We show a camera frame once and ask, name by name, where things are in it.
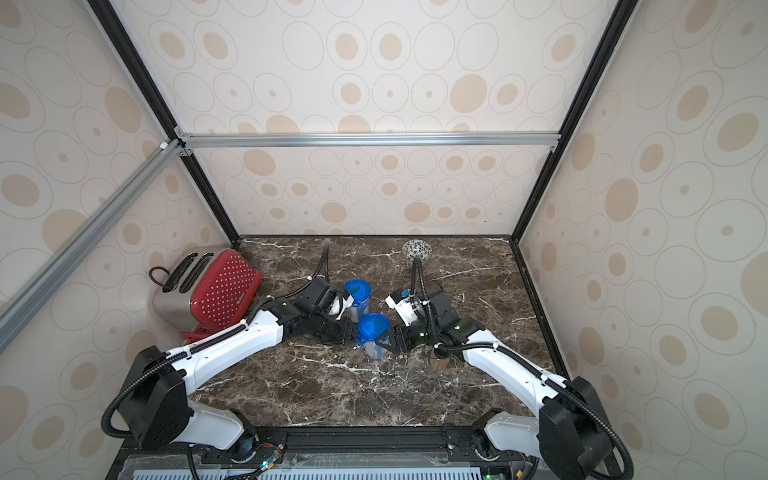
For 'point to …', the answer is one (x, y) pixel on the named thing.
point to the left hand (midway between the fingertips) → (367, 339)
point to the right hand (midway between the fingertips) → (394, 333)
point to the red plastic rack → (197, 333)
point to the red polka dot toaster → (207, 290)
